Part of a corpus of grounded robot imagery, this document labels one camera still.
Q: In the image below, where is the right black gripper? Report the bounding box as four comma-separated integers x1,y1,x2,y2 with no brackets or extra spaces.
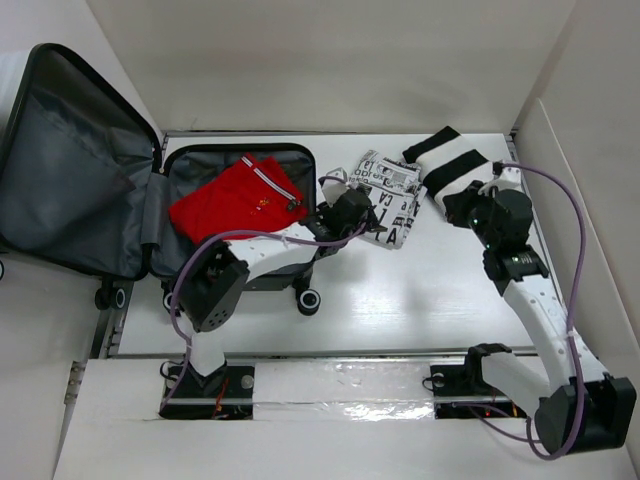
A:
442,180,499,249

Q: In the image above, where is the newspaper print garment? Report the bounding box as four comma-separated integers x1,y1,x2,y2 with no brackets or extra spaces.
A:
349,150,425,249

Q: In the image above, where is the black white striped garment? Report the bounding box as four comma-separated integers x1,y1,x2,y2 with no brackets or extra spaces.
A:
402,126,494,215

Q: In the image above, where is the red garment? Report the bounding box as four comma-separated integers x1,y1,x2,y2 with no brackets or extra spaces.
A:
169,153,309,244

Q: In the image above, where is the small space-print suitcase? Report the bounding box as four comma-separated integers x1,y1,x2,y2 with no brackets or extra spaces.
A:
1,43,318,309

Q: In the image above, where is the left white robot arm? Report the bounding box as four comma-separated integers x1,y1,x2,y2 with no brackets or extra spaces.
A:
166,188,386,398

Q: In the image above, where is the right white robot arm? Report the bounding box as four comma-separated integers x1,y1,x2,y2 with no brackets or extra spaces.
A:
444,182,637,456

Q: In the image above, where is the silver foil tape strip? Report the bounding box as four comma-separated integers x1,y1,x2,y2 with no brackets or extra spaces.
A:
252,359,435,422

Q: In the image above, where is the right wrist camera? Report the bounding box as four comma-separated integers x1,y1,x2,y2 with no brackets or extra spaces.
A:
480,162,522,196

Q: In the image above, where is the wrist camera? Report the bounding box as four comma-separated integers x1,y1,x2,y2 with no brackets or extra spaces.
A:
480,162,522,196
318,167,348,204

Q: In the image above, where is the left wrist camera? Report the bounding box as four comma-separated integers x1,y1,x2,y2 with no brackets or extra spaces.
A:
318,167,348,204

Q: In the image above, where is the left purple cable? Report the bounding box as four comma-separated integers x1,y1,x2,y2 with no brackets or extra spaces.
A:
160,169,369,416

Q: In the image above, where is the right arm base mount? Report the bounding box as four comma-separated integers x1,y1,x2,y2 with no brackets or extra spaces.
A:
422,363,526,420

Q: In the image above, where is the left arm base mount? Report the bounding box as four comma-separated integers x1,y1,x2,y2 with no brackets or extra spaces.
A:
159,361,255,421

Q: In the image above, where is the aluminium rail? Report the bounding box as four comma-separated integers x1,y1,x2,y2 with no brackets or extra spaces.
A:
99,347,536,361

